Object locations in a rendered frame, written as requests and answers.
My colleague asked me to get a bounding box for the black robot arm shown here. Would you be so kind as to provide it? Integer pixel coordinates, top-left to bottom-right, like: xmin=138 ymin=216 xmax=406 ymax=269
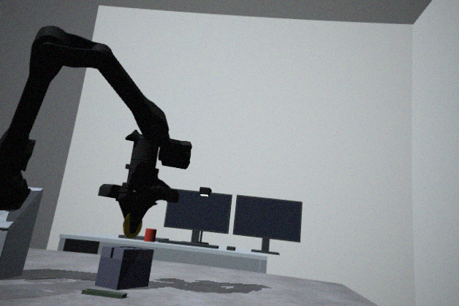
xmin=0 ymin=26 xmax=192 ymax=210

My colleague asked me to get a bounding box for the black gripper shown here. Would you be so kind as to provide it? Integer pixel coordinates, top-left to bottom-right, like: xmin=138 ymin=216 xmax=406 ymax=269
xmin=99 ymin=159 xmax=179 ymax=234

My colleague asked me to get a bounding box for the gold coin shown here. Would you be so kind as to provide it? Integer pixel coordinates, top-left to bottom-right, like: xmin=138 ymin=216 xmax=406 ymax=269
xmin=123 ymin=213 xmax=143 ymax=238

